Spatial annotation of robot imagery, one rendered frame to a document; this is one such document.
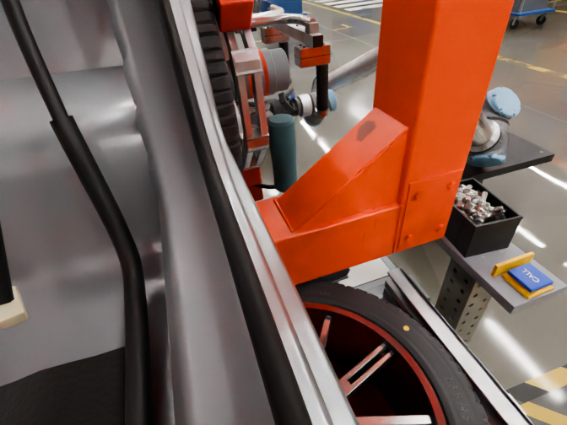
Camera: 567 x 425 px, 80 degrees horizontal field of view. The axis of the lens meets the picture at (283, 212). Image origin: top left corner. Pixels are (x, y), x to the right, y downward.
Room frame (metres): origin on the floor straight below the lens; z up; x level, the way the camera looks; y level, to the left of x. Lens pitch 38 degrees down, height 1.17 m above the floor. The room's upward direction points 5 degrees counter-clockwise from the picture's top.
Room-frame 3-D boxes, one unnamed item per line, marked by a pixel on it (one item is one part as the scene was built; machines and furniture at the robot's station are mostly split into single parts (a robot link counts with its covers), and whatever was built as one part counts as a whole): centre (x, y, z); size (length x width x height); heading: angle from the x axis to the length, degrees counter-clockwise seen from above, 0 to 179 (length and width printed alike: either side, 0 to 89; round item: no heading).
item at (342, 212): (0.61, 0.00, 0.69); 0.52 x 0.17 x 0.35; 106
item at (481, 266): (0.69, -0.55, 0.44); 0.43 x 0.17 x 0.03; 16
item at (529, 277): (0.53, -0.60, 0.47); 0.07 x 0.07 x 0.02; 16
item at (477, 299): (0.66, -0.56, 0.21); 0.10 x 0.10 x 0.42; 16
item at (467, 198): (0.74, -0.54, 0.51); 0.20 x 0.14 x 0.13; 9
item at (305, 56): (1.00, -0.12, 0.93); 0.09 x 0.05 x 0.05; 106
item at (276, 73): (1.13, 0.05, 0.85); 0.21 x 0.14 x 0.14; 106
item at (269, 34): (1.32, -0.03, 0.93); 0.09 x 0.05 x 0.05; 106
